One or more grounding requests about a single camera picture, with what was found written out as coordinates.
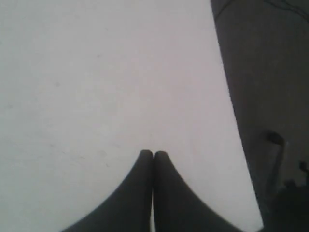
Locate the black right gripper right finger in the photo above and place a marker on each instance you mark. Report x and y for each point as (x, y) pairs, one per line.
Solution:
(212, 197)

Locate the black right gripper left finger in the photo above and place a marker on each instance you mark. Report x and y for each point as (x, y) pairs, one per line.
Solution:
(128, 208)

